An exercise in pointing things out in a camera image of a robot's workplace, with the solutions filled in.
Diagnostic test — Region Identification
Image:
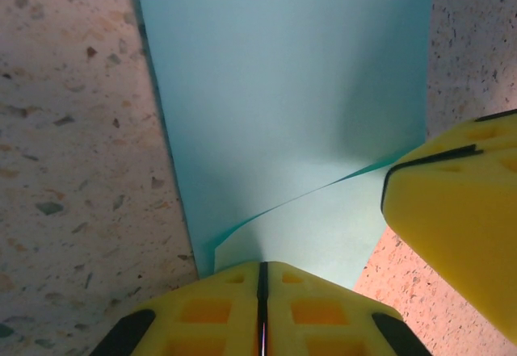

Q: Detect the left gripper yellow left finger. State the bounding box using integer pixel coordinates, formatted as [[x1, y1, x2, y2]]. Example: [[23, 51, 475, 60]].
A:
[[90, 261, 264, 356]]

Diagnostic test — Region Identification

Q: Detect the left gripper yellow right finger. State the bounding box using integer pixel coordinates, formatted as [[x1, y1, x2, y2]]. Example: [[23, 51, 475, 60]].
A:
[[261, 261, 430, 356]]

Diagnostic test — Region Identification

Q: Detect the light blue cloth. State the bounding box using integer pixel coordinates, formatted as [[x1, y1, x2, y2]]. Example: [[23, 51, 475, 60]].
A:
[[127, 0, 435, 288]]

